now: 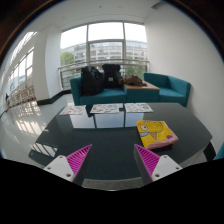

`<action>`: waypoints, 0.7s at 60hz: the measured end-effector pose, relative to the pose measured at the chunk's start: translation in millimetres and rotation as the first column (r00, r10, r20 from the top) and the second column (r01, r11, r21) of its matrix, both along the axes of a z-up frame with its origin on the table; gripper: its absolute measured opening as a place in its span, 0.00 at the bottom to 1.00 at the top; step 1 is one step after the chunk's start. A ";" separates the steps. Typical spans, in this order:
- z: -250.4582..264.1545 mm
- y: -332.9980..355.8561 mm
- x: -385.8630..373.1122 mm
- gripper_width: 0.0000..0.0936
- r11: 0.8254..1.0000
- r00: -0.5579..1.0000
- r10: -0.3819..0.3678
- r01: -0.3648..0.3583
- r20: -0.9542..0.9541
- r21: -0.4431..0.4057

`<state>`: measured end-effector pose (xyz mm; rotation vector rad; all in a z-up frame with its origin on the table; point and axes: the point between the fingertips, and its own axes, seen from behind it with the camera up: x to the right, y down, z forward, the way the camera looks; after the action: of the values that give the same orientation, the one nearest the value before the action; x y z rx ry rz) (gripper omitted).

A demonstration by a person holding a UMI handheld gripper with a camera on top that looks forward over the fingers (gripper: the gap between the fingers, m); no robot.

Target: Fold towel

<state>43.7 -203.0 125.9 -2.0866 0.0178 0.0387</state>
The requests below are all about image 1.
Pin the teal sofa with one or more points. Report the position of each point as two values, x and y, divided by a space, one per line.
173 90
106 96

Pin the teal chair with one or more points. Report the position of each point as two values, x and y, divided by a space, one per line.
220 152

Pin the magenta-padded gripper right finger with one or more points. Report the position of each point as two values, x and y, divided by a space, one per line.
165 166

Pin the large black backpack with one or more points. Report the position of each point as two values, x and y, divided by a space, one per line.
91 81

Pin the brown jacket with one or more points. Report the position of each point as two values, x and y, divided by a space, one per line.
134 80

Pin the small black backpack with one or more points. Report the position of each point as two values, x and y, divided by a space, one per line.
111 76

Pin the colourful sticker sheet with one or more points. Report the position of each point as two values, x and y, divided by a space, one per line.
104 108
72 110
138 107

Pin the person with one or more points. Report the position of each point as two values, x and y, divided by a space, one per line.
7 98

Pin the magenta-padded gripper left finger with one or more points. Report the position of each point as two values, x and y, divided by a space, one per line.
61 168

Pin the wooden balustrade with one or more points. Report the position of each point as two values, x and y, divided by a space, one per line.
23 96

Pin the teal wood-topped corner table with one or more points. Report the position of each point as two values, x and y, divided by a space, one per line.
141 94

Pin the metal window railing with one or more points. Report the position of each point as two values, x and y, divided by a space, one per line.
71 66

